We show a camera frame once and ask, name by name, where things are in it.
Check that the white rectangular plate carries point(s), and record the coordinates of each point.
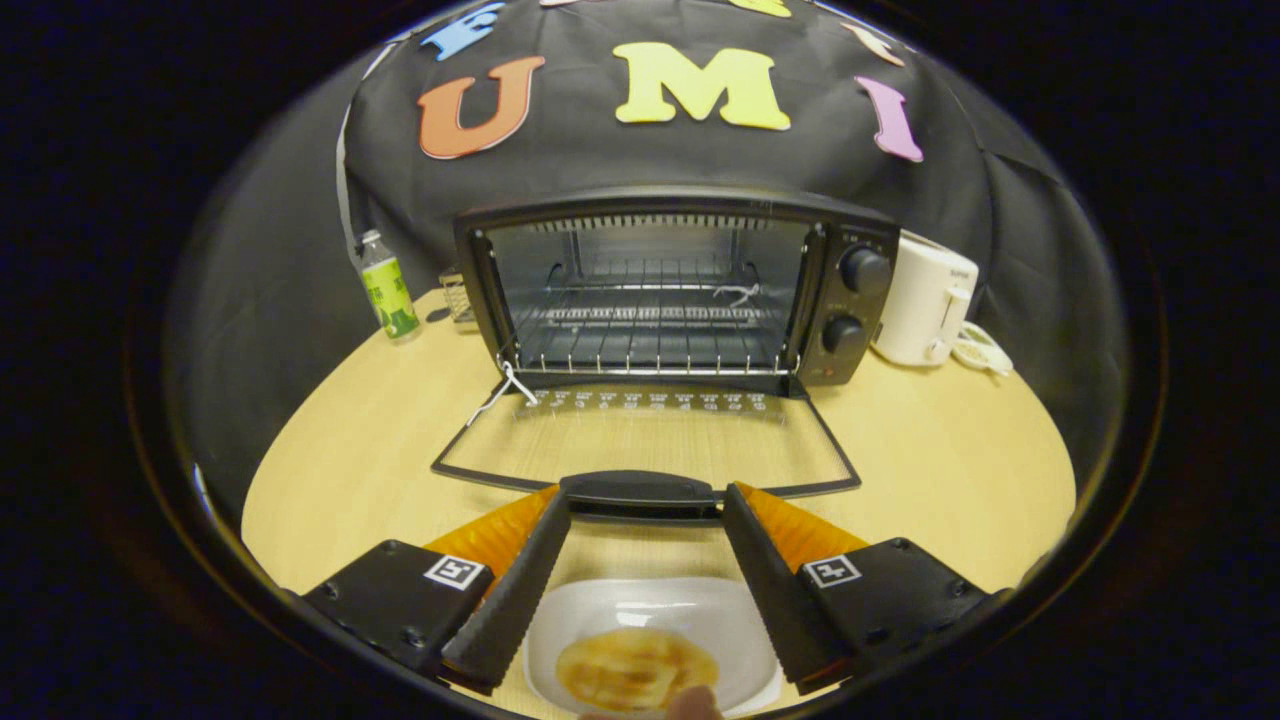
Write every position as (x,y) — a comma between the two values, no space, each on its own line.
(650,605)

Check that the black backdrop cloth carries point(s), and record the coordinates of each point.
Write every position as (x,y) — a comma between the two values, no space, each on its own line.
(600,150)

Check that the black toaster oven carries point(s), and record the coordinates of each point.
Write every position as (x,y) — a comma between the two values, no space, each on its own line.
(850,300)

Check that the green label plastic bottle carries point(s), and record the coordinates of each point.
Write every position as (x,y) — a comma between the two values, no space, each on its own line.
(388,290)

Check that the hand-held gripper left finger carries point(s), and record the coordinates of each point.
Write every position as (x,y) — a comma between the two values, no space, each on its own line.
(510,590)

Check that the white bread toaster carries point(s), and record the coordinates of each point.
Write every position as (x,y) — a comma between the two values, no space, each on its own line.
(920,300)

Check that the golden bread roll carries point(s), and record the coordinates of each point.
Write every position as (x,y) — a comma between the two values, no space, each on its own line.
(630,668)

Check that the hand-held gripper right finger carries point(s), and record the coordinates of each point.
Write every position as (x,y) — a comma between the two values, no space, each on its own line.
(775,590)

